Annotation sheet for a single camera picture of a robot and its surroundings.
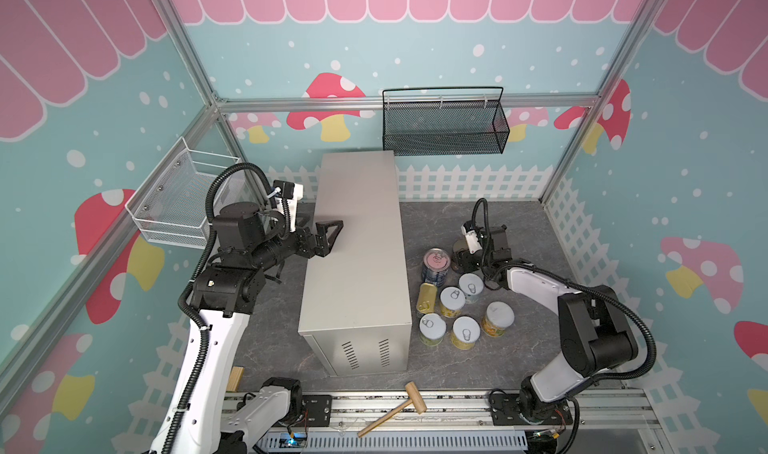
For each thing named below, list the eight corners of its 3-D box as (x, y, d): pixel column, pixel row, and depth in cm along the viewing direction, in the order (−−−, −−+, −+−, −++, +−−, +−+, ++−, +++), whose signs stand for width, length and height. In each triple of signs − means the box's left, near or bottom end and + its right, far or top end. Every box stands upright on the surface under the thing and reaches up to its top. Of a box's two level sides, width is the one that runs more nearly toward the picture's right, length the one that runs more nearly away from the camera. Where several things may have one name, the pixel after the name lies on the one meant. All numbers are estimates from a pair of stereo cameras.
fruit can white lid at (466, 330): (452, 349, 86) (455, 342, 81) (449, 323, 91) (452, 315, 86) (478, 349, 86) (483, 342, 81) (473, 323, 91) (478, 315, 86)
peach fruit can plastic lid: (478, 330, 89) (485, 319, 83) (486, 309, 93) (493, 297, 87) (501, 341, 87) (509, 331, 80) (508, 319, 91) (516, 308, 85)
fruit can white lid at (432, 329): (419, 346, 87) (421, 338, 82) (418, 322, 91) (419, 313, 86) (444, 346, 87) (447, 338, 82) (442, 322, 91) (445, 313, 86)
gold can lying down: (415, 311, 91) (415, 307, 89) (419, 285, 97) (419, 281, 94) (434, 314, 90) (435, 311, 88) (437, 289, 96) (438, 284, 94)
